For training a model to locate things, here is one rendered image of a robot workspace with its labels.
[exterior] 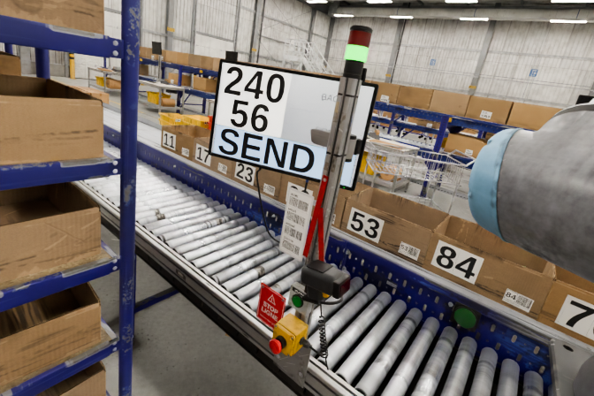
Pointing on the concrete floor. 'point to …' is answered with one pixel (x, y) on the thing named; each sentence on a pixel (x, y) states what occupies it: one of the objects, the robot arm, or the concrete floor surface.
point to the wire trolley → (415, 169)
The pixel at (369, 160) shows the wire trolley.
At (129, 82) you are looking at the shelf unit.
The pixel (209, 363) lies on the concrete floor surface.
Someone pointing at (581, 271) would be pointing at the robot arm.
